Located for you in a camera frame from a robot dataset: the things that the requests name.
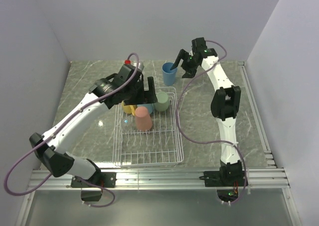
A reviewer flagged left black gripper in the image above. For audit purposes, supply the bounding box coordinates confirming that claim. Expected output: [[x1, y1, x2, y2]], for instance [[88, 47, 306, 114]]
[[124, 77, 158, 106]]

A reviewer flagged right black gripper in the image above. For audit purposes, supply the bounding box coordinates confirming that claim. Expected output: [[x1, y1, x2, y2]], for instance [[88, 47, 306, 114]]
[[170, 49, 199, 79]]

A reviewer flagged light blue ceramic mug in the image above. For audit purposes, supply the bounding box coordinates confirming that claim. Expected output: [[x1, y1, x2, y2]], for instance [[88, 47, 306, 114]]
[[143, 104, 154, 114]]

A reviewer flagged green plastic tumbler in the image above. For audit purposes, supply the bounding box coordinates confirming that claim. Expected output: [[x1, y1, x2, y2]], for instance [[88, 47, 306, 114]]
[[154, 92, 169, 112]]

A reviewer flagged blue plastic tumbler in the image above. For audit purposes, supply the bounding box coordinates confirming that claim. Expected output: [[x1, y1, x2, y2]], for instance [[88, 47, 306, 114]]
[[162, 62, 177, 86]]

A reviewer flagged yellow ceramic mug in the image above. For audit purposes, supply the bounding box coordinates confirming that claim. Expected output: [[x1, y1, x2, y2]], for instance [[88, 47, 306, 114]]
[[121, 101, 137, 116]]

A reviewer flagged salmon pink plastic tumbler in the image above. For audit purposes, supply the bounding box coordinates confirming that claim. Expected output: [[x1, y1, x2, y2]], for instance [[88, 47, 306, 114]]
[[135, 106, 153, 131]]

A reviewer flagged clear faceted drinking glass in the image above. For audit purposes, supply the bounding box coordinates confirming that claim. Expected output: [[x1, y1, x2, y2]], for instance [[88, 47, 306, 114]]
[[121, 117, 134, 134]]

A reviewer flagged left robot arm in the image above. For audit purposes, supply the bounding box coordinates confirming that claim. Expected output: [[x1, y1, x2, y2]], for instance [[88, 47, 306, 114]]
[[29, 61, 157, 187]]

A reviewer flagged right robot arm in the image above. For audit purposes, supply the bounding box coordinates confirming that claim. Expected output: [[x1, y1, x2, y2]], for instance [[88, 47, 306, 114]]
[[171, 37, 244, 187]]

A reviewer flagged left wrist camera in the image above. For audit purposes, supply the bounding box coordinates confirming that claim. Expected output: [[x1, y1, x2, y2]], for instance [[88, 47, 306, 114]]
[[124, 59, 144, 72]]

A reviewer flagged white wire dish rack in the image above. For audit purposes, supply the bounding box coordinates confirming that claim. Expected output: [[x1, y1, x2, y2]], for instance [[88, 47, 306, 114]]
[[112, 87, 184, 167]]

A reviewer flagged aluminium mounting rail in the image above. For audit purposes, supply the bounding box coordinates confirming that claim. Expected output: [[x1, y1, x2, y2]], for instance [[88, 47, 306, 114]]
[[27, 168, 291, 191]]

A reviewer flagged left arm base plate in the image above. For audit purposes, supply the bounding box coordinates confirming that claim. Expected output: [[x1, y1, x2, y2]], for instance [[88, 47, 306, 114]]
[[70, 172, 117, 188]]

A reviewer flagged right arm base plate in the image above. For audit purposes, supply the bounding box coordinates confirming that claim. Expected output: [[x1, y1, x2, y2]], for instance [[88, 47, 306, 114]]
[[199, 171, 248, 187]]

